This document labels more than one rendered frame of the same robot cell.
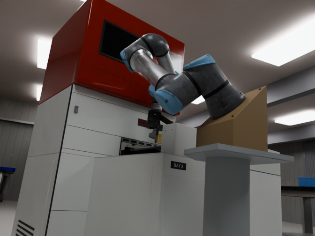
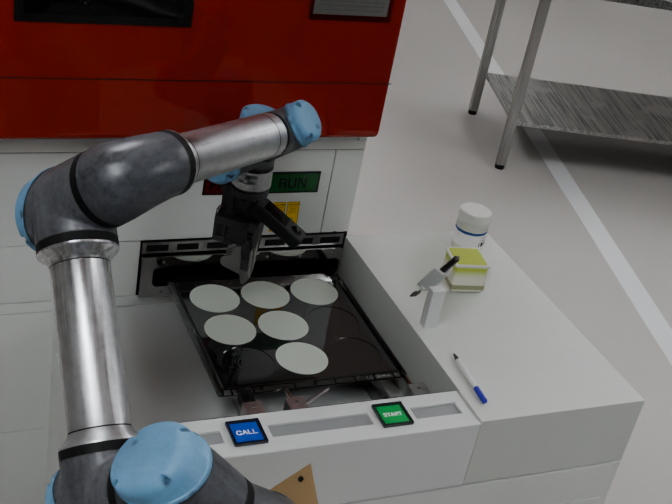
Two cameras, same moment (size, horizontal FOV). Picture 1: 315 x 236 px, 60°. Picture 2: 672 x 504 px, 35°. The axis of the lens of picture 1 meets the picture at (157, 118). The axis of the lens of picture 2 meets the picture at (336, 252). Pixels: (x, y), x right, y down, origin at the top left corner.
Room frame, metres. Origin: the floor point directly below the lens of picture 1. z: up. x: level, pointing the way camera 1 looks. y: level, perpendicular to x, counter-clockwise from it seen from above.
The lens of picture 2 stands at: (-0.01, -0.48, 2.07)
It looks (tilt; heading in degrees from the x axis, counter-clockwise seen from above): 30 degrees down; 10
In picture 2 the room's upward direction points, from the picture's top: 11 degrees clockwise
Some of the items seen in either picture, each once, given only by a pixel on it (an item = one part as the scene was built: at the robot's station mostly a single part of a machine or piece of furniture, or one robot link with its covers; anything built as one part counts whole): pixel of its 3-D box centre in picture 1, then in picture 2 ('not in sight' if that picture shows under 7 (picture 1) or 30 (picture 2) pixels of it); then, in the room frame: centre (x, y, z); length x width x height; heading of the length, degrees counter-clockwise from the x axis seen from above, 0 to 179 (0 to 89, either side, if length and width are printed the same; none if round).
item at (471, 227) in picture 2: not in sight; (471, 228); (2.09, -0.39, 1.01); 0.07 x 0.07 x 0.10
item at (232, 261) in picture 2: (153, 135); (234, 264); (1.70, 0.02, 1.00); 0.06 x 0.03 x 0.09; 93
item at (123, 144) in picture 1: (148, 154); (242, 270); (1.85, 0.04, 0.89); 0.44 x 0.02 x 0.10; 128
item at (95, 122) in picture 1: (127, 131); (164, 218); (1.75, 0.19, 1.02); 0.81 x 0.03 x 0.40; 128
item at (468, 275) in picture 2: not in sight; (464, 270); (1.93, -0.40, 1.00); 0.07 x 0.07 x 0.07; 29
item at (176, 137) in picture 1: (208, 148); (316, 456); (1.36, -0.27, 0.89); 0.55 x 0.09 x 0.14; 128
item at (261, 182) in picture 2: (156, 107); (251, 176); (1.71, 0.01, 1.18); 0.08 x 0.08 x 0.05
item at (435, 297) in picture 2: not in sight; (431, 291); (1.75, -0.36, 1.03); 0.06 x 0.04 x 0.13; 38
